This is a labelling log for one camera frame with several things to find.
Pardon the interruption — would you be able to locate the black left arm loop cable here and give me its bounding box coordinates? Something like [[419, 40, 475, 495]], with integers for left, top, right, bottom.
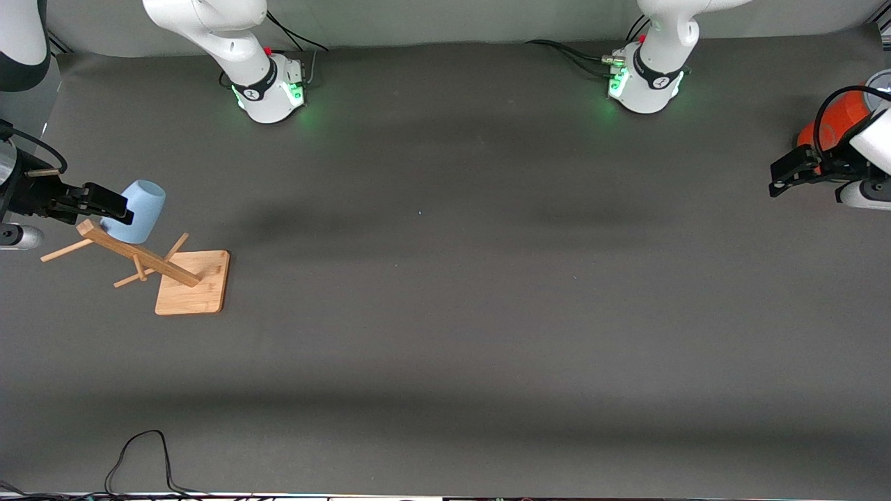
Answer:
[[813, 84, 891, 176]]

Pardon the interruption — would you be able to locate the light blue cup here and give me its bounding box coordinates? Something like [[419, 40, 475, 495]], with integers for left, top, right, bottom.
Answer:
[[100, 180, 167, 245]]

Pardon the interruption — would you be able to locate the orange cylindrical object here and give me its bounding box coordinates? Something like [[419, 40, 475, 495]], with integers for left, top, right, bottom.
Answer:
[[796, 82, 875, 176]]

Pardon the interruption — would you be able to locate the wooden cup rack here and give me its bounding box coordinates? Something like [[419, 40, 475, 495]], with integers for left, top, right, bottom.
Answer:
[[40, 219, 231, 317]]

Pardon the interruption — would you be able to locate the thin black table cable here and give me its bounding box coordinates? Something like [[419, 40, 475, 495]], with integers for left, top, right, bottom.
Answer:
[[0, 429, 328, 501]]

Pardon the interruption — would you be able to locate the black right arm loop cable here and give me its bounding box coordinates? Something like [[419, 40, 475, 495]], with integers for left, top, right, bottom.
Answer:
[[0, 120, 69, 176]]

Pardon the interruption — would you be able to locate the black arm base cable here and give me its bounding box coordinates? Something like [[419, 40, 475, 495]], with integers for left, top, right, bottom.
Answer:
[[524, 14, 652, 81], [263, 10, 331, 88]]

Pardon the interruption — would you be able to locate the black right arm base cable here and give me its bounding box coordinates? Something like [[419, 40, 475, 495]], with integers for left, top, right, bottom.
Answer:
[[263, 10, 331, 88]]

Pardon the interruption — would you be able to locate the black arm loop cable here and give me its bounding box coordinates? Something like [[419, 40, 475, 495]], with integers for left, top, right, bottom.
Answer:
[[0, 120, 69, 176], [813, 84, 891, 176]]

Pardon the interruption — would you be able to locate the black left arm base cable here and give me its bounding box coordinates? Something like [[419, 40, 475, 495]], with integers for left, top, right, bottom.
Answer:
[[524, 14, 652, 81]]

